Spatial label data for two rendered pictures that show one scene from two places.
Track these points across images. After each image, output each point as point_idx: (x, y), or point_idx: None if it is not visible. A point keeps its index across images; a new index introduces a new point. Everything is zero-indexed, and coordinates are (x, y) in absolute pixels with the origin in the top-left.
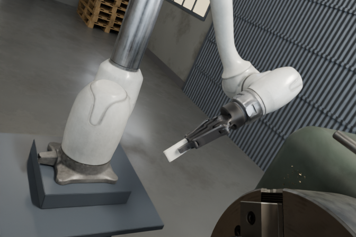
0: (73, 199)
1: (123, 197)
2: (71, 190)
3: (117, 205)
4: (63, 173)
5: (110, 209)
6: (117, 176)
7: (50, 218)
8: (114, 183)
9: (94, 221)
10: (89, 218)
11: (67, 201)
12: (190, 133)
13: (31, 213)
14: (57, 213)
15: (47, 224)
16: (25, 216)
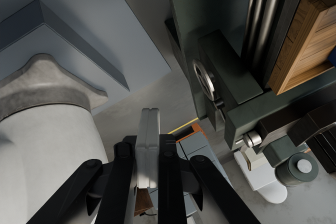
0: (109, 69)
1: (53, 21)
2: (108, 83)
3: (56, 10)
4: (97, 105)
5: (74, 16)
6: (18, 57)
7: (132, 62)
8: (50, 56)
9: (115, 27)
10: (112, 34)
11: (112, 70)
12: (94, 216)
13: (132, 75)
14: (122, 61)
15: (140, 60)
16: (138, 76)
